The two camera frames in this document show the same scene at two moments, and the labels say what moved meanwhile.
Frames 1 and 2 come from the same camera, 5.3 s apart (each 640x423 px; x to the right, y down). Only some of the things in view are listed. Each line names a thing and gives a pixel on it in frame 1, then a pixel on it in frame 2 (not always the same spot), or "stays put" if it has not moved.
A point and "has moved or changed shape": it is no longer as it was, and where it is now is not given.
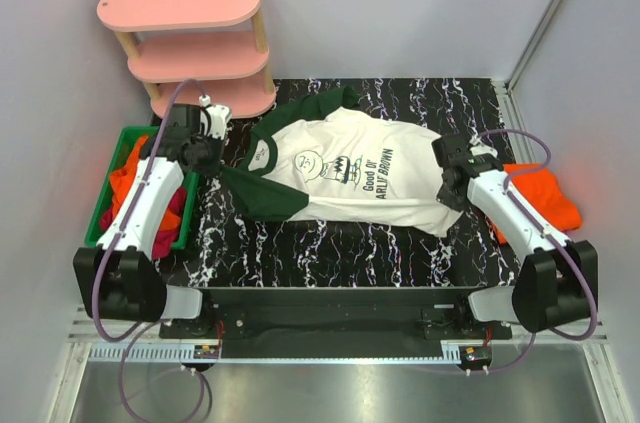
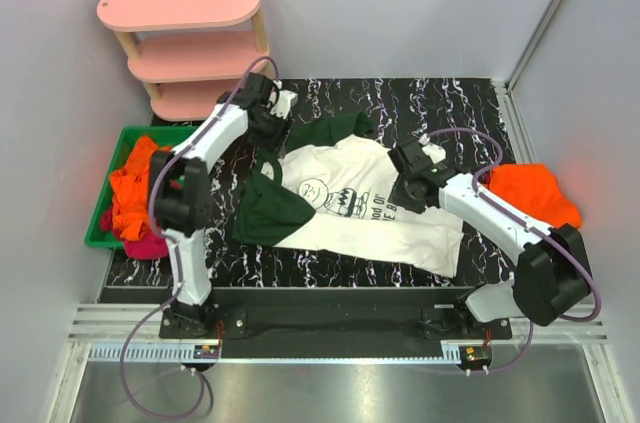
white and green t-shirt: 327,160 has moved or changed shape
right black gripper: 448,196 -> 407,188
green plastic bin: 127,138 stays put
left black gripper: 211,166 -> 272,124
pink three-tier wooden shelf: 207,32 stays put
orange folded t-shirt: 542,189 stays put
